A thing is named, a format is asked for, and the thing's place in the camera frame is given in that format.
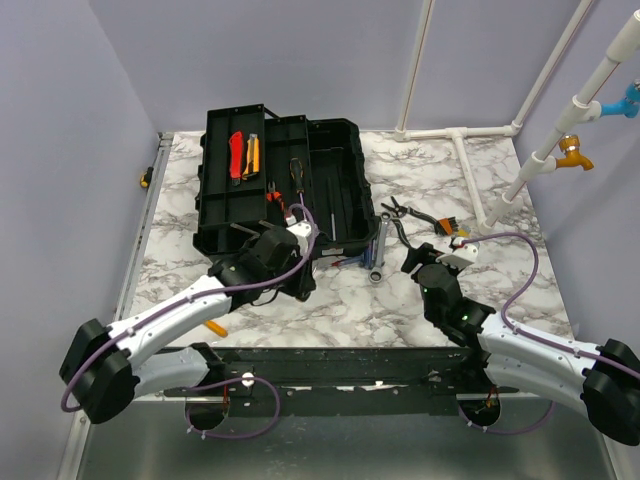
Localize yellow utility knife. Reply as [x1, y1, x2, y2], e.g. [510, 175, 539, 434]
[241, 133, 260, 181]

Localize grey black handled tool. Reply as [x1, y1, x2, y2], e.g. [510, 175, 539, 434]
[391, 218, 412, 250]

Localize black yellow wire stripper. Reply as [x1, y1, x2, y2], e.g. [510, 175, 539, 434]
[381, 196, 440, 231]

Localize ratchet wrench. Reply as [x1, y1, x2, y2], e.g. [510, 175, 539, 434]
[369, 267, 383, 284]

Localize yellow black knob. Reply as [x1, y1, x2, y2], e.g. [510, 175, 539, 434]
[139, 167, 154, 189]

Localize black yellow flat screwdriver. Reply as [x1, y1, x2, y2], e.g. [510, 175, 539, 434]
[289, 157, 305, 195]

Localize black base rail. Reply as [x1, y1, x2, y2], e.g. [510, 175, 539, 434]
[99, 344, 586, 416]

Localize aluminium frame rail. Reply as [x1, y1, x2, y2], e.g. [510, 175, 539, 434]
[134, 357, 551, 401]

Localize orange handled screwdriver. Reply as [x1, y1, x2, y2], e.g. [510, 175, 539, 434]
[205, 320, 228, 338]

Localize blue clear-handled screwdriver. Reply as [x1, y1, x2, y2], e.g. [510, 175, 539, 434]
[331, 240, 376, 270]

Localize orange black pliers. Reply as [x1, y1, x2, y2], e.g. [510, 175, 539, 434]
[266, 180, 286, 215]

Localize steel claw hammer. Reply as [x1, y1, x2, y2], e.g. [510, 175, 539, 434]
[326, 177, 346, 242]

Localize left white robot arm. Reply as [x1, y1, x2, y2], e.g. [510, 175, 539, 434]
[59, 220, 317, 424]

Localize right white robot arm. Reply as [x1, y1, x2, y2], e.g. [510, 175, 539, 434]
[401, 239, 639, 446]

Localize white pvc pipe frame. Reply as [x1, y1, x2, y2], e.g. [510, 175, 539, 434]
[394, 1, 639, 235]

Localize blue pipe fitting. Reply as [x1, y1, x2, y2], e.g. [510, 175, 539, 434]
[600, 79, 640, 119]

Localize orange pipe tap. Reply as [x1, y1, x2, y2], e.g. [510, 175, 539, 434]
[556, 134, 594, 171]

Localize orange hex key set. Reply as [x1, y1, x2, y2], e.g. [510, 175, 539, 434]
[434, 217, 458, 236]

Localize black plastic toolbox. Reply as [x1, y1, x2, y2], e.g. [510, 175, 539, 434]
[193, 104, 379, 259]

